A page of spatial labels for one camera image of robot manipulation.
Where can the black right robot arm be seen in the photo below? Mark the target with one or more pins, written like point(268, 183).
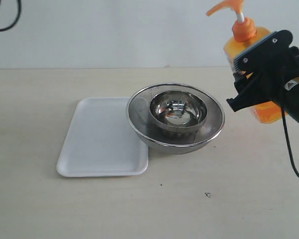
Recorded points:
point(290, 97)

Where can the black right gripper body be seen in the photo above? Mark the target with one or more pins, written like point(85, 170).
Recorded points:
point(284, 66)

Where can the small stainless steel bowl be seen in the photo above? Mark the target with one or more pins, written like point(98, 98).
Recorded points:
point(178, 112)

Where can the large steel mesh strainer bowl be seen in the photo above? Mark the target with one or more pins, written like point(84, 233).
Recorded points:
point(138, 116)

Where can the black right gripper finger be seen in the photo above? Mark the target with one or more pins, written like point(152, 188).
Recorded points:
point(252, 91)
point(255, 56)

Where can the white rectangular plastic tray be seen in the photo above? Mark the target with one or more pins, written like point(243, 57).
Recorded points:
point(101, 143)

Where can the orange pump soap bottle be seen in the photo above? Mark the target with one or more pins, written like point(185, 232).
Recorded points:
point(245, 34)

